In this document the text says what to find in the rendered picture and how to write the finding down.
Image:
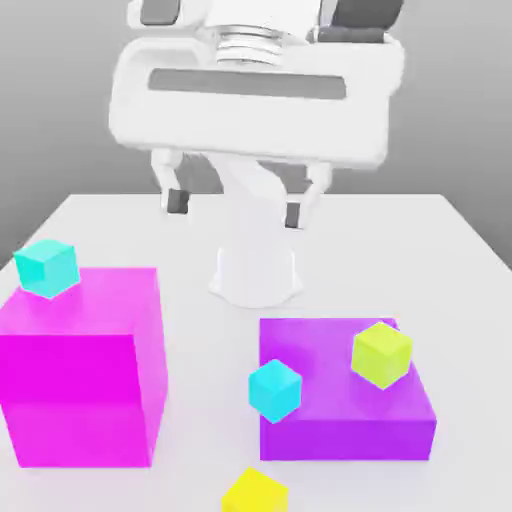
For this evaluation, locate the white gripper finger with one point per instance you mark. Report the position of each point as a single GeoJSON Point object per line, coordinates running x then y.
{"type": "Point", "coordinates": [166, 172]}
{"type": "Point", "coordinates": [316, 184]}

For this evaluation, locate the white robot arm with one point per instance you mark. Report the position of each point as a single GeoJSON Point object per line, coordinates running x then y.
{"type": "Point", "coordinates": [256, 256]}

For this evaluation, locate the small lime green cube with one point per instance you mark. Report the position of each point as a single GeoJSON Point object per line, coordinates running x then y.
{"type": "Point", "coordinates": [382, 356]}

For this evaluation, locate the small turquoise cube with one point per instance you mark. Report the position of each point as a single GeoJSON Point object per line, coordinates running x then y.
{"type": "Point", "coordinates": [46, 268]}

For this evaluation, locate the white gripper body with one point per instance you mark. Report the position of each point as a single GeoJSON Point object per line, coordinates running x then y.
{"type": "Point", "coordinates": [248, 124]}

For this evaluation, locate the large magenta box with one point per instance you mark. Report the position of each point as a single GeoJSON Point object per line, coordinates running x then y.
{"type": "Point", "coordinates": [68, 392]}

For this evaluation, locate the small yellow cube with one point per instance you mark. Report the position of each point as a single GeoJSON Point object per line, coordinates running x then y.
{"type": "Point", "coordinates": [256, 494]}

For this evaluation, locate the small cyan cube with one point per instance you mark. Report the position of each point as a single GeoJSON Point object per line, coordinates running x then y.
{"type": "Point", "coordinates": [275, 392]}

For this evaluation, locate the large purple box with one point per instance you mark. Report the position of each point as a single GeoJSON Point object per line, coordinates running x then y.
{"type": "Point", "coordinates": [340, 436]}

